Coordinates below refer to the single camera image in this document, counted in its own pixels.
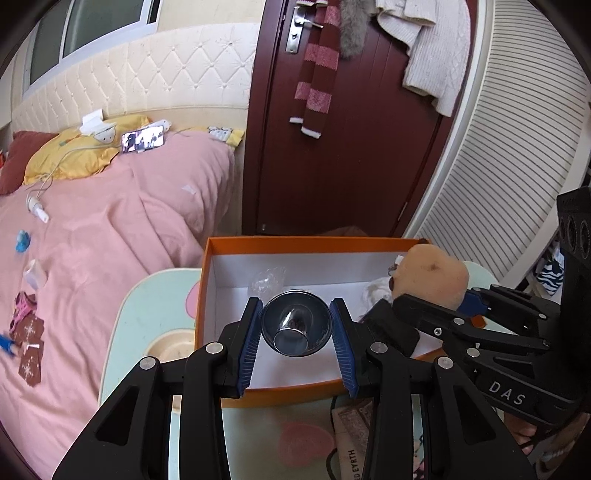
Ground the yellow patterned cloth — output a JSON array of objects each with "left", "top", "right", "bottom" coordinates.
[{"left": 206, "top": 126, "right": 245, "bottom": 148}]

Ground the yellow pillow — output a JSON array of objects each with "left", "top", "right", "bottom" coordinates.
[{"left": 23, "top": 114, "right": 153, "bottom": 186}]

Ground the pink heart case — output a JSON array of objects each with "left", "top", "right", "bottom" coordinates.
[{"left": 277, "top": 419, "right": 337, "bottom": 468}]

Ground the brown snowflake card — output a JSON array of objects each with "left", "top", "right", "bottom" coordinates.
[
  {"left": 11, "top": 316, "right": 44, "bottom": 342},
  {"left": 18, "top": 342, "right": 44, "bottom": 386}
]

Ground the dark red pillow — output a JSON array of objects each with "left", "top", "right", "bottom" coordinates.
[{"left": 0, "top": 130, "right": 58, "bottom": 195}]

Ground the white cartoon power strip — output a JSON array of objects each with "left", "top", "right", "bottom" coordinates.
[{"left": 92, "top": 121, "right": 117, "bottom": 145}]

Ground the chrome metal bowl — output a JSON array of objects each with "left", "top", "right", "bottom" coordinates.
[{"left": 261, "top": 290, "right": 334, "bottom": 358}]

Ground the orange cardboard box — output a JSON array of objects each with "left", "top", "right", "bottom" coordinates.
[{"left": 193, "top": 236, "right": 485, "bottom": 408}]

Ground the white charging cable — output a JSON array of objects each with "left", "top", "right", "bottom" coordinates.
[{"left": 25, "top": 127, "right": 195, "bottom": 199}]

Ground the zebra striped bag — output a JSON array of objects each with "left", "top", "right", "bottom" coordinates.
[{"left": 536, "top": 256, "right": 564, "bottom": 296}]

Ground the cream tufted headboard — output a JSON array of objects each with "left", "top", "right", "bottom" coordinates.
[{"left": 9, "top": 18, "right": 257, "bottom": 139}]

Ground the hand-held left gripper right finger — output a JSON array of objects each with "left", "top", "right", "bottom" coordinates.
[{"left": 329, "top": 298, "right": 539, "bottom": 480}]

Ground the smartphone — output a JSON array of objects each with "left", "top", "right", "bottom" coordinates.
[{"left": 121, "top": 124, "right": 165, "bottom": 154}]

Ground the grey fur tail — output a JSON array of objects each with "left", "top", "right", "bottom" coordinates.
[{"left": 339, "top": 0, "right": 377, "bottom": 60}]

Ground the red striped scarf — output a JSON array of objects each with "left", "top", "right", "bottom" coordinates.
[{"left": 289, "top": 0, "right": 342, "bottom": 140}]

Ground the brown plush bun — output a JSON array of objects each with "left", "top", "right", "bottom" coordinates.
[{"left": 390, "top": 243, "right": 471, "bottom": 309}]

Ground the white small box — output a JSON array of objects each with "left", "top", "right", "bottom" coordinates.
[{"left": 23, "top": 259, "right": 49, "bottom": 291}]

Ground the pink small toy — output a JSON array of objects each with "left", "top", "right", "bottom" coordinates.
[{"left": 10, "top": 292, "right": 38, "bottom": 324}]

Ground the white fluffy item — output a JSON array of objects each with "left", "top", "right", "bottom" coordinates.
[{"left": 360, "top": 277, "right": 395, "bottom": 308}]

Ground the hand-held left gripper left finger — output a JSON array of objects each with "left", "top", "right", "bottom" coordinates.
[{"left": 52, "top": 296, "right": 264, "bottom": 480}]

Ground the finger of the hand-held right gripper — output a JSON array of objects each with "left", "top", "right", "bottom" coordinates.
[
  {"left": 392, "top": 294, "right": 554, "bottom": 367},
  {"left": 461, "top": 283, "right": 563, "bottom": 337}
]

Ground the window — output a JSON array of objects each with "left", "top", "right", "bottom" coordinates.
[{"left": 28, "top": 0, "right": 162, "bottom": 88}]

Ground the green cartoon desktop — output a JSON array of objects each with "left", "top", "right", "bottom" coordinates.
[{"left": 98, "top": 261, "right": 504, "bottom": 480}]

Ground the white knit sweater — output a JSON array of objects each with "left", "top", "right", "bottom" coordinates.
[{"left": 375, "top": 0, "right": 472, "bottom": 117}]

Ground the white louvered door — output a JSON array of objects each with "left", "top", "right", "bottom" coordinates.
[{"left": 402, "top": 0, "right": 591, "bottom": 296}]

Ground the pink blanket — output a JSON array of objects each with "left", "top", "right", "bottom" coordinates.
[{"left": 0, "top": 129, "right": 236, "bottom": 480}]

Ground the brown packet box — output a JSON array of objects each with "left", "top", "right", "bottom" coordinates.
[{"left": 331, "top": 399, "right": 377, "bottom": 480}]

